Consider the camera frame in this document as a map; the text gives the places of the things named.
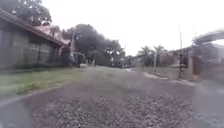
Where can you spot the roofed brick gate structure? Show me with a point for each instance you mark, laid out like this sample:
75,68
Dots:
208,56

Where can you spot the grass verge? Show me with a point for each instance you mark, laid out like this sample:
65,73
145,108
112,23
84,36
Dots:
36,80

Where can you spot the grey gravel road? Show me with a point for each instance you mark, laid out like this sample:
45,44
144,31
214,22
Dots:
110,103

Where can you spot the leafy tree behind building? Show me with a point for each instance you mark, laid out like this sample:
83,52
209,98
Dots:
30,10

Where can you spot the group of dark trees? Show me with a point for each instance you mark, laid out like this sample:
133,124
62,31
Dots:
90,43

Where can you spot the red roofed house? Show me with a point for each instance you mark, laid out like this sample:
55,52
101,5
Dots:
51,31

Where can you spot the palm trees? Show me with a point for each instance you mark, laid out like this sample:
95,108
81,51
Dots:
150,53

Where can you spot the grass strip with dirt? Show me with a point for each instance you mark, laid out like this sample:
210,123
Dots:
163,71

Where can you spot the pale pole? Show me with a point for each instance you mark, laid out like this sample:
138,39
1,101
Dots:
72,46

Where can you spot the thin pole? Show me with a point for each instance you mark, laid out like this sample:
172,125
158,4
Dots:
180,50

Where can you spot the dark building with sloped roof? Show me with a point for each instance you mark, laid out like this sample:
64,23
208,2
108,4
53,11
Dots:
23,46

